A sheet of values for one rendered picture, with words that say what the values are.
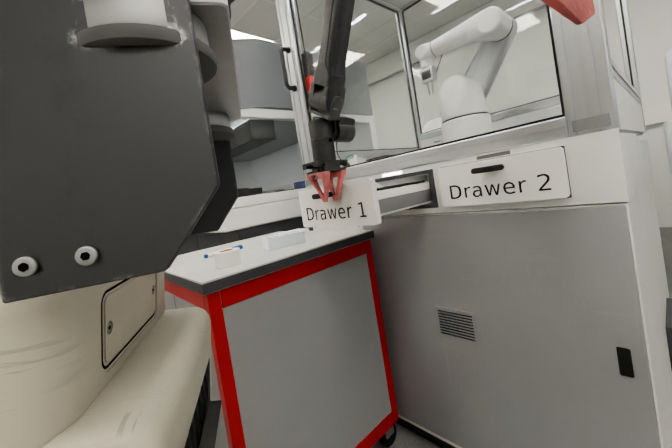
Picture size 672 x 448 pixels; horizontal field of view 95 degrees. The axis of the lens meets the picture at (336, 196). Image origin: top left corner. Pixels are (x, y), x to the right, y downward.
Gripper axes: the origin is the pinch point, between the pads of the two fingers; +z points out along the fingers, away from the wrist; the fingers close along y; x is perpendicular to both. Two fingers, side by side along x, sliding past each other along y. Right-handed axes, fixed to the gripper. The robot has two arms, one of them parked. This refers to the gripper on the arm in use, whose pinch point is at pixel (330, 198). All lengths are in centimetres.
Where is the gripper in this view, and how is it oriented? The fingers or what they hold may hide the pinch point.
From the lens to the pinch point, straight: 77.9
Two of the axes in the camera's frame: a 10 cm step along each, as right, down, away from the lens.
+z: 1.4, 9.9, 0.0
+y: 7.2, -1.0, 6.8
